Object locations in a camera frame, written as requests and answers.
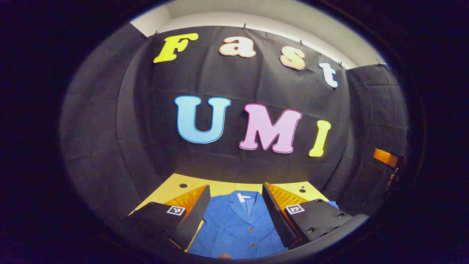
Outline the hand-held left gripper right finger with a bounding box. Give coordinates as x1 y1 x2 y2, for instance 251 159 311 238
262 182 370 250

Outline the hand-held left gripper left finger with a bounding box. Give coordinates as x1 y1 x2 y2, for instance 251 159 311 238
119 184 211 253

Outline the blue button shirt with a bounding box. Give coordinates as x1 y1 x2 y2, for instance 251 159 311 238
188 191 339 259

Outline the black backdrop cloth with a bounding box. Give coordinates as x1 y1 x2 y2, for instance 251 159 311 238
59 23 409 220

